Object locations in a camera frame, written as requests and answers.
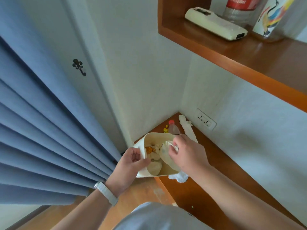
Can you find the person's left hand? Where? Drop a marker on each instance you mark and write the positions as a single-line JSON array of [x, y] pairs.
[[124, 172]]

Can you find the person's right hand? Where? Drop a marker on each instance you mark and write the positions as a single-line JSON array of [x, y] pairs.
[[191, 155]]

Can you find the person's left thumb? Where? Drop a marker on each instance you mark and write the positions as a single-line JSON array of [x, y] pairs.
[[141, 163]]

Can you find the person's right thumb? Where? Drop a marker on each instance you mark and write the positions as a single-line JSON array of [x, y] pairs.
[[173, 154]]

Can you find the clear plastic bag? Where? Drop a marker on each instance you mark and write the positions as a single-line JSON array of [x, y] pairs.
[[165, 156]]

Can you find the white plastic waste bin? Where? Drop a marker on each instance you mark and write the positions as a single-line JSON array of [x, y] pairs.
[[153, 137]]

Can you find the person's left forearm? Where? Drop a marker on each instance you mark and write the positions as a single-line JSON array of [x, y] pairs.
[[84, 215]]

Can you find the person's right forearm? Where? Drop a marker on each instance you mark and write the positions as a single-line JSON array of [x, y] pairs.
[[239, 203]]

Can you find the white tissue wad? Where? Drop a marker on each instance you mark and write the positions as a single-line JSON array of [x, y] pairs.
[[154, 168]]

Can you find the orange wrapper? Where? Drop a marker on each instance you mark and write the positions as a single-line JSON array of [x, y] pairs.
[[149, 150]]

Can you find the white crumpled tissue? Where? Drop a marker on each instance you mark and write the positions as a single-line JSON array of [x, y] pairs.
[[179, 177]]

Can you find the small bottle with pink cap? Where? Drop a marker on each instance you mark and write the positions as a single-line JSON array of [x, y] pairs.
[[173, 129]]

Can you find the small yellow plastic piece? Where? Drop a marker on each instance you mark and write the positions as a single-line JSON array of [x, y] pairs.
[[165, 129]]

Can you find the long white paper tissue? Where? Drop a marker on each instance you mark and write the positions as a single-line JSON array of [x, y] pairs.
[[188, 129]]

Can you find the white wristband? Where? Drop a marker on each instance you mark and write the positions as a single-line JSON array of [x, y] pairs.
[[106, 193]]

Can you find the light grey shirt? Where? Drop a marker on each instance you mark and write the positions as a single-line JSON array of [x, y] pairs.
[[160, 217]]

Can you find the blue curtain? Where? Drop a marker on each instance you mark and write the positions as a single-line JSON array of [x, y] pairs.
[[36, 129]]

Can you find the brown wooden shelf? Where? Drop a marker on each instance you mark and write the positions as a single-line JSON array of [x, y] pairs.
[[251, 59]]

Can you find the white remote control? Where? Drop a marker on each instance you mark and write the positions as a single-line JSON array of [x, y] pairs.
[[213, 22]]

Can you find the clear bottle with red label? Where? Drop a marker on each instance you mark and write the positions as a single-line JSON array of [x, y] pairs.
[[239, 11]]

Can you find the white cup with bird print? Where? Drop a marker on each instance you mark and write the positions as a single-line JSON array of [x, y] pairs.
[[273, 16]]

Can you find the white wall socket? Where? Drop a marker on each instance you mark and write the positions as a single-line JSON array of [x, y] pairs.
[[205, 120]]

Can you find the black wall hook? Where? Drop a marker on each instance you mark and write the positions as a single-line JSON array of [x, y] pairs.
[[78, 65]]

